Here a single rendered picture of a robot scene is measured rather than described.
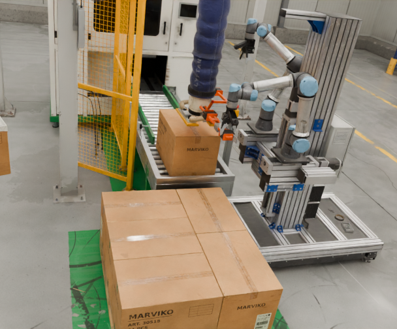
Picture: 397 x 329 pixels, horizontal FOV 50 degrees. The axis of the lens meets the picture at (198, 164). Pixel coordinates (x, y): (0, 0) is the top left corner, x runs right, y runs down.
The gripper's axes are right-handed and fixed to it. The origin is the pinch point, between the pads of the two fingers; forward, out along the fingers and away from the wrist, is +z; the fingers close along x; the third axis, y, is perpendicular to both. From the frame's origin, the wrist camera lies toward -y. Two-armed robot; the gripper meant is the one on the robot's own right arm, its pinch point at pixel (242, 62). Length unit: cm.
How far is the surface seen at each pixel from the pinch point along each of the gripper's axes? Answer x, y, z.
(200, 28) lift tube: -22, -47, -29
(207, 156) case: -23, -27, 76
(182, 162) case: -24, -48, 82
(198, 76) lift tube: -23, -44, 7
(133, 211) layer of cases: -69, -96, 98
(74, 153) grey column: 38, -134, 103
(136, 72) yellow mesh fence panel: 44, -80, 26
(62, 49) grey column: 38, -143, 8
